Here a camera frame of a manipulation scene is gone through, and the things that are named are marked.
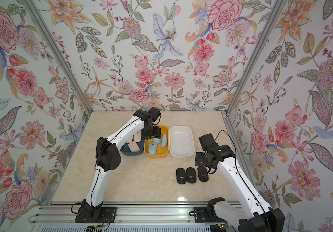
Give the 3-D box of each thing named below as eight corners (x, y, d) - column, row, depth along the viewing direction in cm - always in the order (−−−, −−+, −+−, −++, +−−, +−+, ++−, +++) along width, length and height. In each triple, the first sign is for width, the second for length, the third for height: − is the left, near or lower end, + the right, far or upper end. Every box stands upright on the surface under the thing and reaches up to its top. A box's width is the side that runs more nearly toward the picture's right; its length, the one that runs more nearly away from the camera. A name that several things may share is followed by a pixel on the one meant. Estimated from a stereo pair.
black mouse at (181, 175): (176, 183, 86) (176, 182, 84) (175, 169, 92) (176, 167, 90) (186, 183, 86) (187, 182, 84) (185, 169, 92) (185, 167, 90)
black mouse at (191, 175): (187, 183, 86) (187, 181, 84) (185, 169, 92) (186, 167, 90) (196, 183, 86) (197, 181, 84) (194, 169, 92) (195, 167, 90)
